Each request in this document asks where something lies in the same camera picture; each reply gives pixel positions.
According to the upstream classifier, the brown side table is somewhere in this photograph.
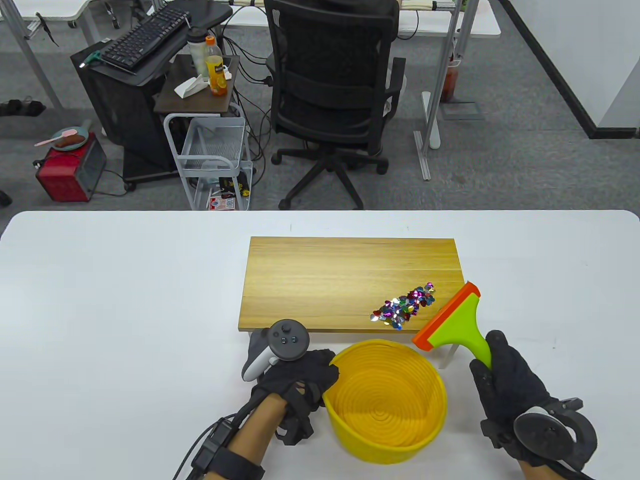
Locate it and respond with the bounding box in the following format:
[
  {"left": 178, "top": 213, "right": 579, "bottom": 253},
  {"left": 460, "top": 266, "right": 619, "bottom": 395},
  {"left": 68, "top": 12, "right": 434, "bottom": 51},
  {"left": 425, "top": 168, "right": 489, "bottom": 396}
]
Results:
[{"left": 153, "top": 54, "right": 241, "bottom": 115}]

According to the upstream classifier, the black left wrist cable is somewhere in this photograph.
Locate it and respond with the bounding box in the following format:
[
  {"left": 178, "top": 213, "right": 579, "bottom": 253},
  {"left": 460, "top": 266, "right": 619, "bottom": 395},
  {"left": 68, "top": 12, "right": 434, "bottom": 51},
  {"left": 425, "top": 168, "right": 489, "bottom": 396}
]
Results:
[{"left": 172, "top": 390, "right": 261, "bottom": 480}]

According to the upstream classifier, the person's left forearm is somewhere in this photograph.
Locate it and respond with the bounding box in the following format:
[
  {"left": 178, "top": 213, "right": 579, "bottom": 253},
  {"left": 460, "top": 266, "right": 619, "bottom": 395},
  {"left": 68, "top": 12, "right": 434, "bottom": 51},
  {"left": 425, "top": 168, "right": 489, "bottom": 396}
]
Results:
[{"left": 210, "top": 392, "right": 288, "bottom": 480}]

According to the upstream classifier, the grey hand controller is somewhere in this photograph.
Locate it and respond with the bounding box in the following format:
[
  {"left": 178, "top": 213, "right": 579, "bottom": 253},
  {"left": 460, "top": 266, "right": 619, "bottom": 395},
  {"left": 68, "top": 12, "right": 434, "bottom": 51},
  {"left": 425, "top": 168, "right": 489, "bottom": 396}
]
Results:
[
  {"left": 241, "top": 319, "right": 311, "bottom": 383},
  {"left": 512, "top": 397, "right": 598, "bottom": 472}
]

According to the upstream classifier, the black computer cabinet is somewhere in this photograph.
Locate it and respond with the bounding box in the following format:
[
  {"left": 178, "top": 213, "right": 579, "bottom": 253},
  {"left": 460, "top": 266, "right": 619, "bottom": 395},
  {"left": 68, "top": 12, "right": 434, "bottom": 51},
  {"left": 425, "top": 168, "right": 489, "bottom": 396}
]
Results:
[{"left": 70, "top": 39, "right": 186, "bottom": 192}]

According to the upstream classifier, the person's right forearm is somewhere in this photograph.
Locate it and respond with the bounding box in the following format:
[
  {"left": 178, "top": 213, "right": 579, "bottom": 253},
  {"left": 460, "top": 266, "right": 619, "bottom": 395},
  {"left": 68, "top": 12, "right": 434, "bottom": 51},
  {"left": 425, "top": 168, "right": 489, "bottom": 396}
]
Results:
[{"left": 517, "top": 457, "right": 566, "bottom": 480}]

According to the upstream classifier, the pink spatula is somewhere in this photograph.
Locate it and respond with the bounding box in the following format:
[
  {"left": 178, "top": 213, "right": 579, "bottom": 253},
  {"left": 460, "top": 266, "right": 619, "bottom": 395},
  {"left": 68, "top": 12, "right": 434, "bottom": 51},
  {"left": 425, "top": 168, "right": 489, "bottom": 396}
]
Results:
[{"left": 34, "top": 129, "right": 78, "bottom": 147}]

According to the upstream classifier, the white desk with metal legs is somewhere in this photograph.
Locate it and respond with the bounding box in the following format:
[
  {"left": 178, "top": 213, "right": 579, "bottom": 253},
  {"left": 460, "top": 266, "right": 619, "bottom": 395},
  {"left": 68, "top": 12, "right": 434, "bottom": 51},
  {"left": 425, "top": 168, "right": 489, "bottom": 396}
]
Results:
[{"left": 220, "top": 0, "right": 502, "bottom": 182}]

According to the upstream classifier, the green orange scraper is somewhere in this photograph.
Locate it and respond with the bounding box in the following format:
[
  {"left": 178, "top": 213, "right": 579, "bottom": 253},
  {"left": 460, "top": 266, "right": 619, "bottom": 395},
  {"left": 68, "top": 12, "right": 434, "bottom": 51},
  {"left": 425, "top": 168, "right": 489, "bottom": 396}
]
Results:
[{"left": 412, "top": 281, "right": 493, "bottom": 371}]

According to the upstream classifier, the white crumpled tissue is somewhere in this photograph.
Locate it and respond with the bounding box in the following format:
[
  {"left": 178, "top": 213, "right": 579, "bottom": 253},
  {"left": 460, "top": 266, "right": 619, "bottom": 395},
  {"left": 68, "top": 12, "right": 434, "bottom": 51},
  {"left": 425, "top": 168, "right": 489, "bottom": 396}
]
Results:
[{"left": 173, "top": 74, "right": 210, "bottom": 99}]

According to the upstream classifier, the person's left hand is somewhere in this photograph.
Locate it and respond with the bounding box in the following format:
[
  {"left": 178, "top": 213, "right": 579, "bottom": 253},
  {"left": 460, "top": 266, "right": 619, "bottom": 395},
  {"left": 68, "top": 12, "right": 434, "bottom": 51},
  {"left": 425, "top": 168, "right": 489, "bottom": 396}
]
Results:
[{"left": 255, "top": 348, "right": 340, "bottom": 447}]

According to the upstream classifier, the black cable bundle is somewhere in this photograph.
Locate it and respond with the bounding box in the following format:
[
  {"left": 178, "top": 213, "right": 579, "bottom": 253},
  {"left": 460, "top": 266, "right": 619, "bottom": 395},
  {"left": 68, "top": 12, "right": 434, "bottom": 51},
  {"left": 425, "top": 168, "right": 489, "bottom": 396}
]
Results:
[{"left": 220, "top": 5, "right": 275, "bottom": 168}]

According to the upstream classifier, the white desk with grey legs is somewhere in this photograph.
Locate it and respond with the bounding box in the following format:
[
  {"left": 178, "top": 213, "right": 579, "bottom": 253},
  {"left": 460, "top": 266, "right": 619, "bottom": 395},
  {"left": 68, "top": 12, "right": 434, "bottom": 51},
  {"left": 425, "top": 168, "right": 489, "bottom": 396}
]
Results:
[{"left": 0, "top": 0, "right": 118, "bottom": 111}]

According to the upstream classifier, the teal plate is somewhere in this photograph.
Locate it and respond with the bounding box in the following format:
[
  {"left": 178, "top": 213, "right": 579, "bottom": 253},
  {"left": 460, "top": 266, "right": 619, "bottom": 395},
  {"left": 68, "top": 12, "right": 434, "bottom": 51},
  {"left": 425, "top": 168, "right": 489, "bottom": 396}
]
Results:
[{"left": 51, "top": 126, "right": 90, "bottom": 151}]

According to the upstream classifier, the black yellow packet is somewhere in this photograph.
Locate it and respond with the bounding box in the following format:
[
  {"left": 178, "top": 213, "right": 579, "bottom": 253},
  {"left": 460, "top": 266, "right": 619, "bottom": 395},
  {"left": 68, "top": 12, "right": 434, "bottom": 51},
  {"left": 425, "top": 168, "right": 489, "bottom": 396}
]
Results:
[{"left": 219, "top": 176, "right": 252, "bottom": 198}]

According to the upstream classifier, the black keyboard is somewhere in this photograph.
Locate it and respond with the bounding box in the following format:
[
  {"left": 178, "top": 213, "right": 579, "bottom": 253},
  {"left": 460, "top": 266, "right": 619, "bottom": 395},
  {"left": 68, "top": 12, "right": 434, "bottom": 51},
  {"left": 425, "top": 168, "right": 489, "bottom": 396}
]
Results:
[{"left": 99, "top": 6, "right": 192, "bottom": 70}]

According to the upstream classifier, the black left wrist sensor strap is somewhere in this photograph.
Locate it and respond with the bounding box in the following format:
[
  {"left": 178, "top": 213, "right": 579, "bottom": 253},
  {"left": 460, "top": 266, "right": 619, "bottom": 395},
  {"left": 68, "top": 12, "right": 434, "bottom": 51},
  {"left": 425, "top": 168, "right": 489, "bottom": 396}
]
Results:
[{"left": 191, "top": 417, "right": 266, "bottom": 480}]

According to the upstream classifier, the wooden tabletop organizer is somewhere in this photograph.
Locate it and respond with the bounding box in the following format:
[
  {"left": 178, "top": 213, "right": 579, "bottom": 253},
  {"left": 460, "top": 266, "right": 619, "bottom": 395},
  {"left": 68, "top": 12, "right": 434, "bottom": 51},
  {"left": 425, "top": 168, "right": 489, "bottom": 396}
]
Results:
[{"left": 237, "top": 236, "right": 477, "bottom": 370}]

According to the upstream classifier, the white mesh rolling cart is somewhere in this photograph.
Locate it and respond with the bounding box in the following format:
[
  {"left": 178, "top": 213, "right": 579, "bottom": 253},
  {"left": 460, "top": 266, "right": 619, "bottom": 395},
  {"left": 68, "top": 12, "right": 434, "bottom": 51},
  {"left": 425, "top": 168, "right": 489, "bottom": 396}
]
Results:
[{"left": 163, "top": 112, "right": 253, "bottom": 212}]

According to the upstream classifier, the black mesh office chair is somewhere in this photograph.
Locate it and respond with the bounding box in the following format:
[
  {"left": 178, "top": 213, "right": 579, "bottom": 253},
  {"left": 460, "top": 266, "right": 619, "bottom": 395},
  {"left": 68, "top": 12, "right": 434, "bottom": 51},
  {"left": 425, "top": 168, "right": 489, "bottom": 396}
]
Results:
[{"left": 263, "top": 0, "right": 407, "bottom": 211}]

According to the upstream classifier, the person's right hand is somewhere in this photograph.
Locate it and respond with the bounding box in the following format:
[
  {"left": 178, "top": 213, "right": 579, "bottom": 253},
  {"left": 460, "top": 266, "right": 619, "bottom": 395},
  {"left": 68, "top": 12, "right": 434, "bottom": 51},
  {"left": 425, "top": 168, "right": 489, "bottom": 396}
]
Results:
[{"left": 469, "top": 330, "right": 561, "bottom": 468}]

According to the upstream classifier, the yellow fabric basket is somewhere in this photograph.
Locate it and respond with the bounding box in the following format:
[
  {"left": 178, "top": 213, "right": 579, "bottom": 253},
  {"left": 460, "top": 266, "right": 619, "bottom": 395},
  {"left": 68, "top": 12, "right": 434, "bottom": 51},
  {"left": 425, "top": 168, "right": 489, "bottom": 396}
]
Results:
[{"left": 322, "top": 339, "right": 448, "bottom": 465}]

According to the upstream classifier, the red toaster oven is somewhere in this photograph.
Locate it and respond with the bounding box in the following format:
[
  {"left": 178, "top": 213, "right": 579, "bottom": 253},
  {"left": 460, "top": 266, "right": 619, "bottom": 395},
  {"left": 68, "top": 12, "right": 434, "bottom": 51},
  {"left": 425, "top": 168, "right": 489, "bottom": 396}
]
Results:
[{"left": 34, "top": 132, "right": 108, "bottom": 203}]

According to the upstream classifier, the orange juice bottle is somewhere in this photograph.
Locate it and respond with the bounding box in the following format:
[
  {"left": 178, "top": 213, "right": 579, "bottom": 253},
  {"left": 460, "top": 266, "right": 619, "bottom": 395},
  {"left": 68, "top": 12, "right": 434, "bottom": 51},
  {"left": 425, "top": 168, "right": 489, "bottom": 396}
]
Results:
[{"left": 204, "top": 35, "right": 229, "bottom": 97}]

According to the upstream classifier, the clear bottle with dark cap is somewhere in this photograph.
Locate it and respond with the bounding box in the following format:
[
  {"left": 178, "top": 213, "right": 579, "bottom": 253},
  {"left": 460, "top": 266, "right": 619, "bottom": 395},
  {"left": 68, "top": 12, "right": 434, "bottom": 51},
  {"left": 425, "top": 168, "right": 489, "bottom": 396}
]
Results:
[{"left": 186, "top": 27, "right": 211, "bottom": 81}]

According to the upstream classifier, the red bottle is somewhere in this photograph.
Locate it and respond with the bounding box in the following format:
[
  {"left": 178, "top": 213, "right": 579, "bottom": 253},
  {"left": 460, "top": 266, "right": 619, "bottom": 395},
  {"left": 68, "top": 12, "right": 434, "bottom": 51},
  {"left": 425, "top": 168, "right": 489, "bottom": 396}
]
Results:
[{"left": 442, "top": 65, "right": 460, "bottom": 103}]

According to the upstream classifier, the pile of colourful sequins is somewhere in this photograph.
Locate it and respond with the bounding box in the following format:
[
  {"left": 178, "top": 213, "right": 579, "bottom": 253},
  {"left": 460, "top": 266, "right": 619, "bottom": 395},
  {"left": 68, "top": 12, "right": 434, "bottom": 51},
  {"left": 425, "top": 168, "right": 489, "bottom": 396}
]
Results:
[{"left": 370, "top": 281, "right": 437, "bottom": 331}]

